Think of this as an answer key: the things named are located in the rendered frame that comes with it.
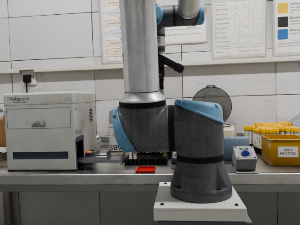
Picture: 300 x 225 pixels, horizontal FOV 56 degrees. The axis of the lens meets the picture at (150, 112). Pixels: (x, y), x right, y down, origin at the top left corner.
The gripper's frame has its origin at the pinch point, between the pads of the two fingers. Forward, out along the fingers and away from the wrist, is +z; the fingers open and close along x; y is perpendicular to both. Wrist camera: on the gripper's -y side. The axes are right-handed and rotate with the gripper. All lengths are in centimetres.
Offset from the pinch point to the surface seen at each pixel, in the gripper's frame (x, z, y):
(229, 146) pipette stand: 2.4, 19.6, -25.4
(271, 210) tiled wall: -50, 66, -58
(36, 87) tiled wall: -52, -9, 79
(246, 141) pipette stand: 3.0, 17.7, -31.9
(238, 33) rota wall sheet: -49, -34, -41
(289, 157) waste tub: 9, 23, -45
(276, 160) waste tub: 8.5, 23.9, -41.0
